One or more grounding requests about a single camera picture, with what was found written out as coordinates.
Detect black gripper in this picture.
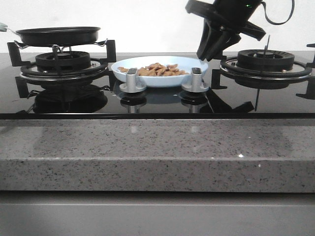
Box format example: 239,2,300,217
186,0,266,61

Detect brown meat slices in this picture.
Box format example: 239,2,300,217
117,63,187,77

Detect light blue plate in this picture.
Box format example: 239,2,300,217
111,56,208,88

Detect black frying pan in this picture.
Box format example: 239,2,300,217
14,27,100,47

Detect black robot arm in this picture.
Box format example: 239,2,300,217
186,0,266,61

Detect silver right stove knob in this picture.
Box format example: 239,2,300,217
181,67,209,93

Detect silver stove knob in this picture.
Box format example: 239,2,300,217
181,67,209,93
120,68,147,93

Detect right black pan support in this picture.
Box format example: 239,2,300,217
211,45,315,111

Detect black pan support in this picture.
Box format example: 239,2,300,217
7,40,116,98
211,45,315,111

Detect right gas burner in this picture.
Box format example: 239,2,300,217
236,49,295,72

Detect gas burner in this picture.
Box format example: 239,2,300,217
35,51,91,72
236,49,295,72

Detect silver left stove knob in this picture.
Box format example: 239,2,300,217
120,68,147,93

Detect left black pan support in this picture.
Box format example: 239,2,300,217
7,40,116,98

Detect left gas burner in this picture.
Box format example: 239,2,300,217
35,51,91,72

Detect black glass cooktop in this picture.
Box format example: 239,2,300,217
0,53,315,119

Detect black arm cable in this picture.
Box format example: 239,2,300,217
260,0,295,26

